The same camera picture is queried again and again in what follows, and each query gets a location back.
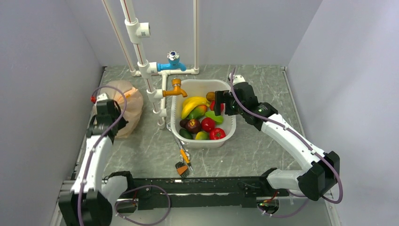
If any peach plastic bag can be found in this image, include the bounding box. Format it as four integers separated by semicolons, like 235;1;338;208
96;80;144;139

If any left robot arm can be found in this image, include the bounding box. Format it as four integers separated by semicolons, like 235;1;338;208
58;99;136;226

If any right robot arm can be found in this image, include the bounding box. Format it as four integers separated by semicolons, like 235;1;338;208
214;81;343;204

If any brown fake kiwi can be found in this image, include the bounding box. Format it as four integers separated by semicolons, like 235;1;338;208
206;92;215;102

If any red fake apple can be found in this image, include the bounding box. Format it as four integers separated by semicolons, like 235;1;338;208
209;100;225;113

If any green fake lime slice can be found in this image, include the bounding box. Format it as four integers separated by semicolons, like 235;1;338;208
205;111;224;124

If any green orange fake mango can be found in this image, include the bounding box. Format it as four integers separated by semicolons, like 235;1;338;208
188;105;207;120

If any red fake tomato centre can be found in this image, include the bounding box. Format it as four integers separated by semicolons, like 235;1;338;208
201;117;216;132

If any red fake tomato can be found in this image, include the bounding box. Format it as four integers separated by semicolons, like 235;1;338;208
201;117;216;132
209;128;226;140

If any yellow fake banana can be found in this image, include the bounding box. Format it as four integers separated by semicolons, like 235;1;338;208
181;97;211;119

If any red fake tomato front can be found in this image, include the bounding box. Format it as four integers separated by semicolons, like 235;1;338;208
209;128;226;140

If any dark purple fake mangosteen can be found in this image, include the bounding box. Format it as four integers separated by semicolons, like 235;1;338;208
185;119;202;134

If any dark green fake avocado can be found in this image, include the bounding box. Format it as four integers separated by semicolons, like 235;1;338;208
179;128;193;139

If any white plastic basin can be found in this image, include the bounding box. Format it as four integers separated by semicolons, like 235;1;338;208
170;79;237;149

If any yellow green small mango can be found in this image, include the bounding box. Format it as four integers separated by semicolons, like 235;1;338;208
195;131;209;140

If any orange faucet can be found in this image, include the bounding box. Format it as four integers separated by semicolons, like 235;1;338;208
162;78;188;97

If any blue faucet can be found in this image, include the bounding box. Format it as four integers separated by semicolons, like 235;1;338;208
157;50;187;72

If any orange black brush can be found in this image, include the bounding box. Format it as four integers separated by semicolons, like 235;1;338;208
175;161;190;178

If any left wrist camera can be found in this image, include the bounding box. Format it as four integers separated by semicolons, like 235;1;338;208
90;93;110;104

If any white PVC pipe frame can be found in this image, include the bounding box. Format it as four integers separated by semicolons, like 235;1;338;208
102;0;200;129

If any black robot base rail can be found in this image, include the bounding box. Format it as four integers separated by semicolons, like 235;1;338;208
117;171;288;210

